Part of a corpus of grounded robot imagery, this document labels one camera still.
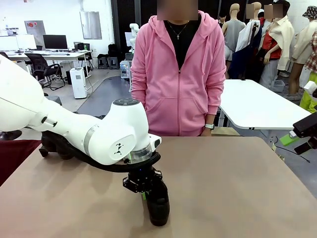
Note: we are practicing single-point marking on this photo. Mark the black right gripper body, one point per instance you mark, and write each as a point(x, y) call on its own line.
point(307, 126)

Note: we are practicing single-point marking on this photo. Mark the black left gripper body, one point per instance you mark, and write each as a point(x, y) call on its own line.
point(143, 179)

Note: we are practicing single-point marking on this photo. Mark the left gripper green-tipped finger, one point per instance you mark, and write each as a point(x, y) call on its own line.
point(159, 177)
point(133, 188)

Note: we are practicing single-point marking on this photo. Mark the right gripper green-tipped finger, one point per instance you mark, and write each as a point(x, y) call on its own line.
point(305, 148)
point(288, 140)

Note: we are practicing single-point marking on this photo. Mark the black leather shoe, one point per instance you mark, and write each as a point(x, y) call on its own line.
point(66, 153)
point(159, 213)
point(49, 142)

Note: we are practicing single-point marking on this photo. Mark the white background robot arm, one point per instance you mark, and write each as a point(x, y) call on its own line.
point(134, 37)

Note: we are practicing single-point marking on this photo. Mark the person's left forearm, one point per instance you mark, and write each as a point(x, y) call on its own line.
point(215, 96)

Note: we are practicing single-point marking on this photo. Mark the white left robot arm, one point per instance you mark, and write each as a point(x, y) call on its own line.
point(74, 134)

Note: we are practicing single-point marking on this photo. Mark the person's right forearm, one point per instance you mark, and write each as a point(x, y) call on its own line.
point(138, 91)

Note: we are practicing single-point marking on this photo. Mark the person's left hand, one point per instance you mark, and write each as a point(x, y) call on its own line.
point(207, 132)

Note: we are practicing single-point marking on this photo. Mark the white power strip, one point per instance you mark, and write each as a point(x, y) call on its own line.
point(273, 141)

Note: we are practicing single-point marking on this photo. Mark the lime green trousers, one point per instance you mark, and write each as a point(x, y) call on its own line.
point(307, 104)

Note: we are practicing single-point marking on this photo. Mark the grey storage bin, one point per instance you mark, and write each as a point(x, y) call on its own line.
point(277, 85)

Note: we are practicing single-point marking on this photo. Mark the brown cardboard box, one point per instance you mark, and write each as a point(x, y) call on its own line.
point(227, 132)

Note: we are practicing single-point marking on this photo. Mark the white wristwatch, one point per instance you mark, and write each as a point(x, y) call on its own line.
point(209, 126)

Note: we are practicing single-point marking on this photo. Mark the red plaid shirt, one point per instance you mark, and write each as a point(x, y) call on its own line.
point(312, 54)

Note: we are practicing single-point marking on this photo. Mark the person in pink hoodie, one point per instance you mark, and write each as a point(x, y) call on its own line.
point(178, 94)

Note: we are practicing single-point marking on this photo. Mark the mannequin with bucket hat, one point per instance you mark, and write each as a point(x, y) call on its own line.
point(307, 39)

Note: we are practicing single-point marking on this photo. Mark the mannequin with cream jacket red top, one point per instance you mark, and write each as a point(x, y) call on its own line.
point(284, 37)

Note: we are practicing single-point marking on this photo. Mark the mannequin with white navy clothing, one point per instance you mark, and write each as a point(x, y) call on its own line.
point(245, 39)

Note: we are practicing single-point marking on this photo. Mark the equipment cart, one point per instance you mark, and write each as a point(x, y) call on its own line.
point(125, 69)

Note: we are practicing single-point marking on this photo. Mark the white air purifier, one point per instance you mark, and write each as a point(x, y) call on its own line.
point(79, 84)

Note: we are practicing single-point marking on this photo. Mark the person with red mask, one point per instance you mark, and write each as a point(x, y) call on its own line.
point(261, 18)

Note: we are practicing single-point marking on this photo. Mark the grey plastic stool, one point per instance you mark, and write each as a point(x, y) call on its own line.
point(55, 100)

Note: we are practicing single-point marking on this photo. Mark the dark small stool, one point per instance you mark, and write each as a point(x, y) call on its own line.
point(102, 63)
point(114, 63)

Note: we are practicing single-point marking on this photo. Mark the mannequin in grey tank top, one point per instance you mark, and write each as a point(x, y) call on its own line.
point(235, 29)

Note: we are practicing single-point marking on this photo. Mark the dark red cloth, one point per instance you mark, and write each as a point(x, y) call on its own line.
point(15, 158)

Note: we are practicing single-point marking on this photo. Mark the black backpack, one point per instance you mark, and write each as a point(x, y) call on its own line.
point(112, 50)

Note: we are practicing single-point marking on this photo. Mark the white office desk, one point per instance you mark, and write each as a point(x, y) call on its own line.
point(69, 53)

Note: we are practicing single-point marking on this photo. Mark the black mesh office chair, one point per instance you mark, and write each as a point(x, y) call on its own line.
point(42, 64)

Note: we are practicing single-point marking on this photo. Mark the black computer monitor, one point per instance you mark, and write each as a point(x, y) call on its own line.
point(55, 41)

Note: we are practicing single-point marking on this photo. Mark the white monitor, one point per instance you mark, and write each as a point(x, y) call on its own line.
point(26, 41)

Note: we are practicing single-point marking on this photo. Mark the grey board with red sign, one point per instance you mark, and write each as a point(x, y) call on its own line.
point(39, 28)

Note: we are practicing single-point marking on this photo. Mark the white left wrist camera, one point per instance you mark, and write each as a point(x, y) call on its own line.
point(154, 142)

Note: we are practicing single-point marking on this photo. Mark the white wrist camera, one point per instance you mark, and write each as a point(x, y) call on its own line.
point(154, 142)
point(310, 88)

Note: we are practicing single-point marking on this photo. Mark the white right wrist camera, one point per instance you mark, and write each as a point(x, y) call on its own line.
point(310, 88)

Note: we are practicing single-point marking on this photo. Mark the silver wall panel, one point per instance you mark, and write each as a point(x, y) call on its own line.
point(90, 24)

